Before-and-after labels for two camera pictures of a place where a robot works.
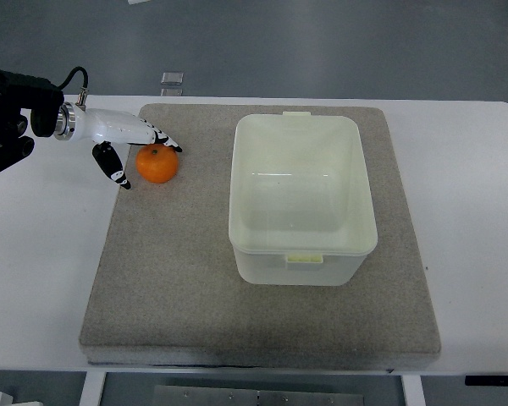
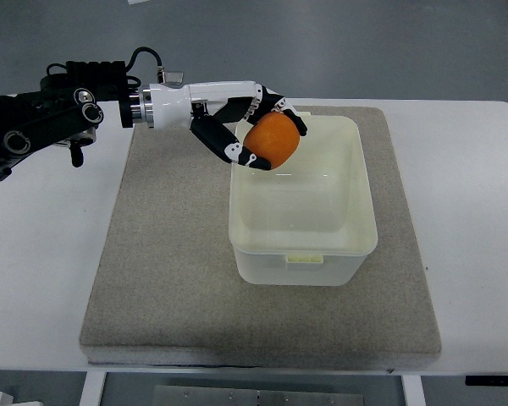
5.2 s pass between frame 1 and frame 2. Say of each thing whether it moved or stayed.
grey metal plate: stayed
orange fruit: moved
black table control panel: stayed
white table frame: stayed
